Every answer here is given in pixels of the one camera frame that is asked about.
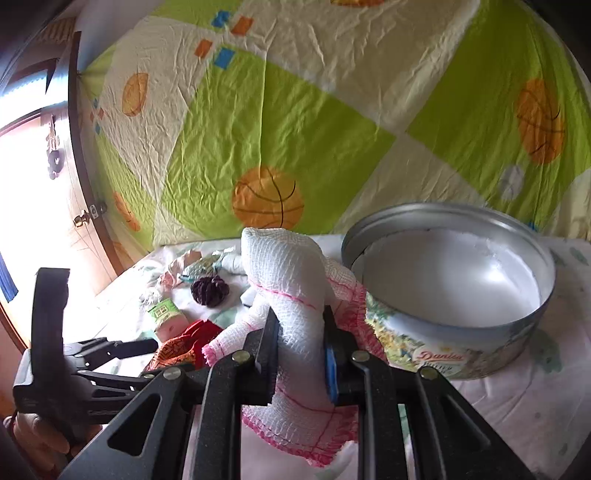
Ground round cookie tin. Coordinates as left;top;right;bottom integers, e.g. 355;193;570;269
342;203;556;380

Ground red orange patterned cloth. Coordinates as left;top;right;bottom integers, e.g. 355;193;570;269
143;320;222;373

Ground wooden door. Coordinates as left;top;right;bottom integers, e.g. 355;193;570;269
1;33;117;347

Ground purple scrunchie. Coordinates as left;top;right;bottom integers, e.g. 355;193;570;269
190;275;229;308

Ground white pink-edged mesh cloth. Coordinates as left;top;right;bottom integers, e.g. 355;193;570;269
202;228;386;467

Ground white cloud print tablecloth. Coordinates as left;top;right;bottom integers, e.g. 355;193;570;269
64;237;590;479

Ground left hand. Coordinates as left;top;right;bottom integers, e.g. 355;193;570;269
2;412;102;479

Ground brass door knob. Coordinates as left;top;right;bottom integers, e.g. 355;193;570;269
72;210;92;228

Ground green tissue pack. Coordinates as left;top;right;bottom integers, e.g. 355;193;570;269
148;298;189;343

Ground hanging door ornament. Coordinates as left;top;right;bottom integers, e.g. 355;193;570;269
46;115;64;180

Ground pink sock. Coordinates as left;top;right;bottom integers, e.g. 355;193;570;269
159;249;202;290

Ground green basketball bed sheet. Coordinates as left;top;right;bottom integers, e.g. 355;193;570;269
80;1;590;259

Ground cotton swab packet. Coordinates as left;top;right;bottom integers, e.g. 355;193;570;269
180;249;245;283

